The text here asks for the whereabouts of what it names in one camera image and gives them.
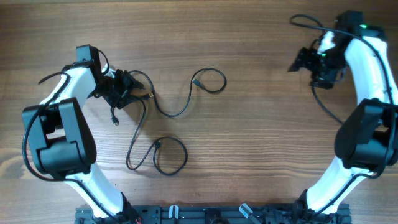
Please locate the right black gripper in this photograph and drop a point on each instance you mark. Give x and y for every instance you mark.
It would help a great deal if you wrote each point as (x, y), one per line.
(305, 60)

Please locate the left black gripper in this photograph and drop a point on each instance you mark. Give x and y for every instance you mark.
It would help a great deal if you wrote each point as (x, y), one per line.
(128, 83)

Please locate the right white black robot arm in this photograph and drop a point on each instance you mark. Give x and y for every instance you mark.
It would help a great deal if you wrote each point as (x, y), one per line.
(366, 142)

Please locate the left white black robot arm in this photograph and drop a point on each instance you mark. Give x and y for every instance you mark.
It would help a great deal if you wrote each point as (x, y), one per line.
(58, 145)

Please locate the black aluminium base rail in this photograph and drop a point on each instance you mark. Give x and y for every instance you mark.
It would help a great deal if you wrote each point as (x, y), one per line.
(272, 213)

